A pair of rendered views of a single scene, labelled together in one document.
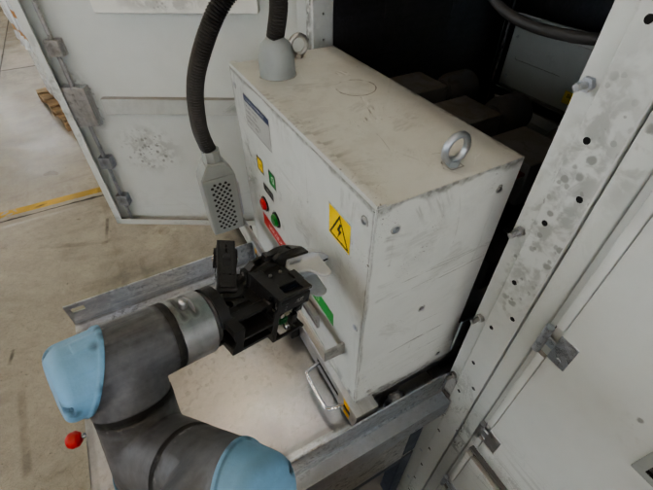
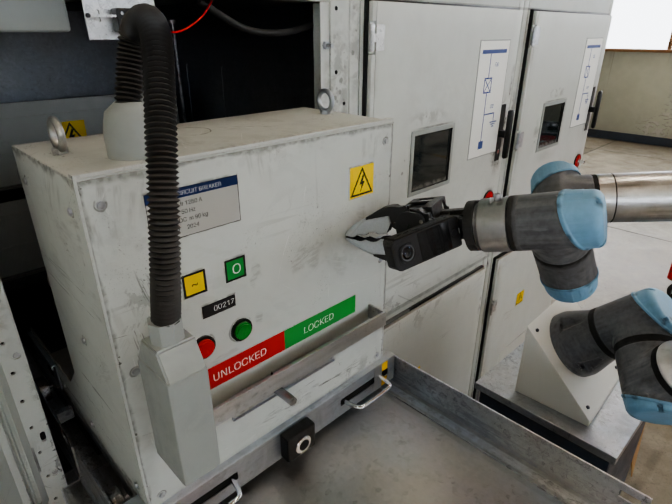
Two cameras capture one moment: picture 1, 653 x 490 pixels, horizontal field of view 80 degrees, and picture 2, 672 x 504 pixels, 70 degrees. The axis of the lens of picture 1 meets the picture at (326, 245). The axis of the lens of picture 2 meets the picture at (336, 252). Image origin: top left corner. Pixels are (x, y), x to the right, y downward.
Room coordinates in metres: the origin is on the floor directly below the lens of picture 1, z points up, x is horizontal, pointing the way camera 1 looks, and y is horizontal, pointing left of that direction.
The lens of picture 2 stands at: (0.63, 0.69, 1.52)
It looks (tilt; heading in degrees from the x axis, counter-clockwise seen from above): 24 degrees down; 254
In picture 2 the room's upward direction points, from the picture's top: straight up
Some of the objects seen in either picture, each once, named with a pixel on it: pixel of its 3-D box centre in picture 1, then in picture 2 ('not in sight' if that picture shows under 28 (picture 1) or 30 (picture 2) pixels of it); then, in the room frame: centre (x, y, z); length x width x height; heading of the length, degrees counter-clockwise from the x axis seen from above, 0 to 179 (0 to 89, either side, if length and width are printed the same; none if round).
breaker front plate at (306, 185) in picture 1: (291, 239); (284, 305); (0.53, 0.07, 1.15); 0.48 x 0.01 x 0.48; 29
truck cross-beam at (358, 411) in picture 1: (303, 316); (284, 428); (0.54, 0.05, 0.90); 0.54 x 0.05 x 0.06; 29
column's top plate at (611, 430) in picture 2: not in sight; (568, 386); (-0.17, -0.05, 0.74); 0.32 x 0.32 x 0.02; 28
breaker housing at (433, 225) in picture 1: (401, 197); (195, 252); (0.66, -0.16, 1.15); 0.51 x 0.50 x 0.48; 119
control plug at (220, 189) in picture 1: (222, 194); (177, 401); (0.69, 0.23, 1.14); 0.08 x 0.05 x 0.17; 119
